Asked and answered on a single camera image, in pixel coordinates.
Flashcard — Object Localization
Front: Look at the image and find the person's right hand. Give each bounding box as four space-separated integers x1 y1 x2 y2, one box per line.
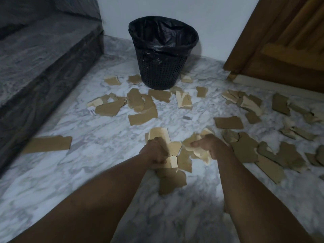
190 134 235 161

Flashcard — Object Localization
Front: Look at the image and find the person's left hand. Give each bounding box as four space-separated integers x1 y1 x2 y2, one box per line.
138 137 170 171

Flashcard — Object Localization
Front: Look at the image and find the torn brown paper piece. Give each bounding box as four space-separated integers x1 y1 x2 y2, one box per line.
144 127 188 196
177 128 216 172

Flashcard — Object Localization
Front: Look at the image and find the scatter of brown paper pieces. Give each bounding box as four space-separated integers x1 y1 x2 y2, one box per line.
21 73 324 185

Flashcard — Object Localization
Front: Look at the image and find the black bin with liner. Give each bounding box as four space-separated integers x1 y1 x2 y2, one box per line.
128 16 199 91

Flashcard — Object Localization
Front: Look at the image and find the person's right forearm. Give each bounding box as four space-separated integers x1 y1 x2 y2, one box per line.
217 150 317 243

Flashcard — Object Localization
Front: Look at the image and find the person's left forearm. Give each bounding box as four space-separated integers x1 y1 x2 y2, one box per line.
7 153 152 243

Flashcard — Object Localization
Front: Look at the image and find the brown wooden door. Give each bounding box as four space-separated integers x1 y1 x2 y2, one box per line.
243 0 324 93

